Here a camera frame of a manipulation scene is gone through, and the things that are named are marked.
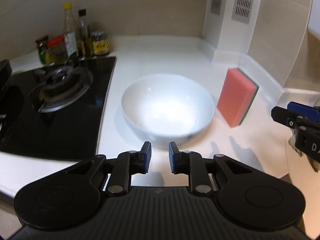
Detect white ceramic bowl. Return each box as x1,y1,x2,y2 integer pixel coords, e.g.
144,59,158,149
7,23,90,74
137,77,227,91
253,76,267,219
121,73,215,152

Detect grey-green dish cloth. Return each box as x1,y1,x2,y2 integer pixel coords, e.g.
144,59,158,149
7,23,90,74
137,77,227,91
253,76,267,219
287,135,320,173

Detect pink sponge with green scourer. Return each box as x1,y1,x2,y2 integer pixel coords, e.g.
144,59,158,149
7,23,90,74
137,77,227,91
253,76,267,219
216,67,260,128

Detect yellow cap glass bottle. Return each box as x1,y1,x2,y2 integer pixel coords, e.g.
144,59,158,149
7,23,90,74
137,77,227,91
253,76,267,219
62,2,80,58

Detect red lid jar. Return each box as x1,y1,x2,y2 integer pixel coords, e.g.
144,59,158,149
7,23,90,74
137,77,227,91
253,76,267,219
46,35,68,65

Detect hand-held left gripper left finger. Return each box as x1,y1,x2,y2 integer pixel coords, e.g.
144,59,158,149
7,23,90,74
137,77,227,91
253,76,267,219
66,141,152,197

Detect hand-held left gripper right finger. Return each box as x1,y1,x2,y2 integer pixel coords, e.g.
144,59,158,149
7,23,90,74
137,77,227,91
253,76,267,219
169,142,253,197

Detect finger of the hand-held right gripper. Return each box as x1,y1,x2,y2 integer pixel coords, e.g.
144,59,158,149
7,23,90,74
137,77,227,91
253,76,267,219
287,101,320,123
271,106,298,130

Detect black glass gas stove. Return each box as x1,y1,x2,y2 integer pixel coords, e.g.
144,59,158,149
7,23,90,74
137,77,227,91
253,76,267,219
0,56,117,162

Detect yellow label jar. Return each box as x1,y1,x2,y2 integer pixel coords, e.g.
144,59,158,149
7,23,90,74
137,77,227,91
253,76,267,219
90,30,110,56

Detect dark lid jar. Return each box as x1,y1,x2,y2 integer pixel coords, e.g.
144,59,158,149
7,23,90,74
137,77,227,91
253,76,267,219
35,35,50,65

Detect metal gas burner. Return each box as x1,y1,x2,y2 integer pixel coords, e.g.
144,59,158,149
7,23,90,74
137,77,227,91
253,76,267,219
27,57,94,113

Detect black cap oil bottle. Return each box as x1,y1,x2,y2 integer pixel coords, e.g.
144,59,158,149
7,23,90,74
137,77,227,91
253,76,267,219
78,9,93,57

